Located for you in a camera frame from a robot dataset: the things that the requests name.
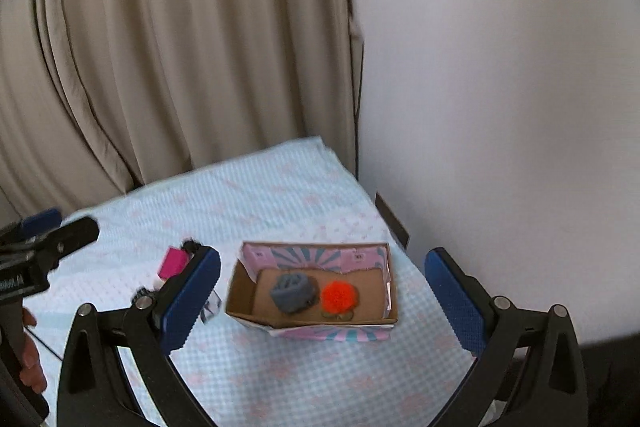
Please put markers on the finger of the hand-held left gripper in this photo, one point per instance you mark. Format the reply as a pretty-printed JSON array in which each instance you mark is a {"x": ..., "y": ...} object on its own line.
[
  {"x": 42, "y": 219},
  {"x": 75, "y": 232}
]

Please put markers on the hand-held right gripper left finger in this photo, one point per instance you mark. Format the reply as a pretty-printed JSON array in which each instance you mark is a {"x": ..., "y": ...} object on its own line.
[{"x": 192, "y": 297}]

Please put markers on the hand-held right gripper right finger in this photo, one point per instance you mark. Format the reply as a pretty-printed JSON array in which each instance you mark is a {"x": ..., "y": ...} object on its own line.
[{"x": 455, "y": 302}]

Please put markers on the pink soft block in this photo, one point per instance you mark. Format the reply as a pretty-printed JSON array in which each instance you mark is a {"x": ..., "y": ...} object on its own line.
[{"x": 172, "y": 263}]

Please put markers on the grey pompom ball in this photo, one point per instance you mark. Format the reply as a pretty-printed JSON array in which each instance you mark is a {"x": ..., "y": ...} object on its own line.
[{"x": 294, "y": 293}]

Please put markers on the orange pompom ball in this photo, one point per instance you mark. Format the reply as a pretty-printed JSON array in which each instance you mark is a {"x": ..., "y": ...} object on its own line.
[{"x": 338, "y": 298}]

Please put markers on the pink and blue cardboard box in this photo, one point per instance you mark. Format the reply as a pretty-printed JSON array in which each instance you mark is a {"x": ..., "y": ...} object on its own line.
[{"x": 310, "y": 287}]

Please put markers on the person's left hand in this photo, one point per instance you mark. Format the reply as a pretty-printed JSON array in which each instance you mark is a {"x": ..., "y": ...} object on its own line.
[{"x": 31, "y": 359}]

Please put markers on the clear plastic packet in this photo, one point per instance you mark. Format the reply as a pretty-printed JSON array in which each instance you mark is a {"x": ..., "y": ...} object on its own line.
[{"x": 212, "y": 306}]

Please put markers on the light blue printed blanket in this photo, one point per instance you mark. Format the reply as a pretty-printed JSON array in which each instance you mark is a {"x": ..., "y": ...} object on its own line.
[{"x": 300, "y": 202}]

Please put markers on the beige curtain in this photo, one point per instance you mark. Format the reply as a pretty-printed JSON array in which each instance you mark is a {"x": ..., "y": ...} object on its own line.
[{"x": 150, "y": 32}]

